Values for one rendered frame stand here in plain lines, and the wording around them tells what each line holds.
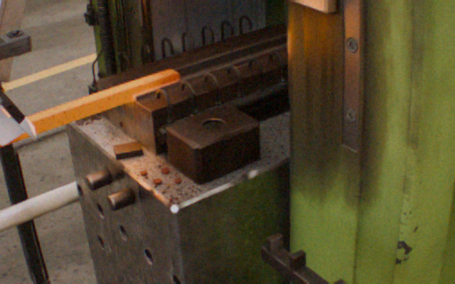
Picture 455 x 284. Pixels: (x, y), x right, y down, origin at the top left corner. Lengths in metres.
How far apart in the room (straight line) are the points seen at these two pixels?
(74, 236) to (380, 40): 1.87
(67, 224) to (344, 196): 1.76
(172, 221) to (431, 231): 0.37
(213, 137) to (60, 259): 1.52
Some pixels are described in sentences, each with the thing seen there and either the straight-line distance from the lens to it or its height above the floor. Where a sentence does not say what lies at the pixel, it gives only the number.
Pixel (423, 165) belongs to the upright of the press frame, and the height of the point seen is 1.01.
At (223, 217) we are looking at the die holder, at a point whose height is 0.86.
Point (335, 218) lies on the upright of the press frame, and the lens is 1.07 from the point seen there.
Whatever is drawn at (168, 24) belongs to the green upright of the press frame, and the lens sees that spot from 1.41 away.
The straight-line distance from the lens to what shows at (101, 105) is 1.14.
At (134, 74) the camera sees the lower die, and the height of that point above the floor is 0.99.
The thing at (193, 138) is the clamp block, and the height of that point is 0.98.
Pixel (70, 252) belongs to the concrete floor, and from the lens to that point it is 2.53.
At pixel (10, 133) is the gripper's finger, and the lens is 1.07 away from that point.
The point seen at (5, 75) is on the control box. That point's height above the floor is 0.94.
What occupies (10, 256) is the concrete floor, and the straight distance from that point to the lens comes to 2.57.
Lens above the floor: 1.48
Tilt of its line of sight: 29 degrees down
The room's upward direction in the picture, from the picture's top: 3 degrees counter-clockwise
